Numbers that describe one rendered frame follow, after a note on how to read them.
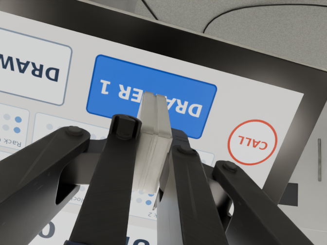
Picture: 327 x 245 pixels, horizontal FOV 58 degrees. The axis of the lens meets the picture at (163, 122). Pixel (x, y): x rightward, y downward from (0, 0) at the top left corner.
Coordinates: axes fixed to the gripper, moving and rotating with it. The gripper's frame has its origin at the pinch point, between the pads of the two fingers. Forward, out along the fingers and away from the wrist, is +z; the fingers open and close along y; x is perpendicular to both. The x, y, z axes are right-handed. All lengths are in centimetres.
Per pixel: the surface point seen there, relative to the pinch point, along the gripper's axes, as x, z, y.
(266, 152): -1.9, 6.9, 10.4
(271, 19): 20, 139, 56
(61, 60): 1.3, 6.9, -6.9
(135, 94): 0.2, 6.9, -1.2
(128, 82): 0.9, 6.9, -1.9
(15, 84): -1.3, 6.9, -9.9
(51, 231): -14.0, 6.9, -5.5
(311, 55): 10, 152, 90
